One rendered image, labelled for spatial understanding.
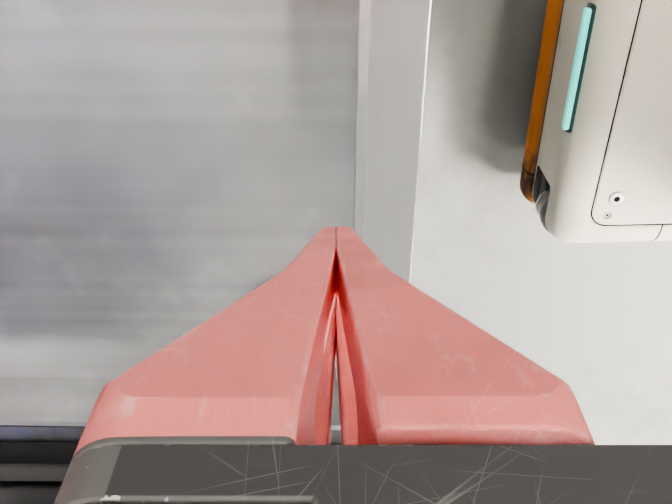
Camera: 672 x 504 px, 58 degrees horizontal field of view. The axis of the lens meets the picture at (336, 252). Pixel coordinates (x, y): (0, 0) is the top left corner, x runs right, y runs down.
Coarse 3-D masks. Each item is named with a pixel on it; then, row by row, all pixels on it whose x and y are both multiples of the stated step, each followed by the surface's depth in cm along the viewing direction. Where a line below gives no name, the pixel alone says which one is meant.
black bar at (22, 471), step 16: (0, 448) 41; (16, 448) 41; (32, 448) 41; (48, 448) 41; (64, 448) 41; (0, 464) 40; (16, 464) 40; (32, 464) 40; (48, 464) 40; (64, 464) 40; (0, 480) 41; (16, 480) 41; (32, 480) 41; (48, 480) 41
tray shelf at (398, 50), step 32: (384, 0) 25; (416, 0) 25; (384, 32) 25; (416, 32) 25; (384, 64) 26; (416, 64) 26; (384, 96) 27; (416, 96) 27; (384, 128) 28; (416, 128) 28; (384, 160) 29; (416, 160) 29; (384, 192) 30; (416, 192) 30; (384, 224) 31; (384, 256) 32
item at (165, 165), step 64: (0, 0) 25; (64, 0) 25; (128, 0) 25; (192, 0) 24; (256, 0) 24; (320, 0) 24; (0, 64) 26; (64, 64) 26; (128, 64) 26; (192, 64) 26; (256, 64) 26; (320, 64) 26; (0, 128) 28; (64, 128) 28; (128, 128) 28; (192, 128) 28; (256, 128) 28; (320, 128) 28; (0, 192) 30; (64, 192) 30; (128, 192) 30; (192, 192) 30; (256, 192) 30; (320, 192) 30; (0, 256) 32; (64, 256) 32; (128, 256) 32; (192, 256) 32; (256, 256) 32; (0, 320) 35; (64, 320) 35; (128, 320) 35; (192, 320) 34; (0, 384) 37; (64, 384) 37
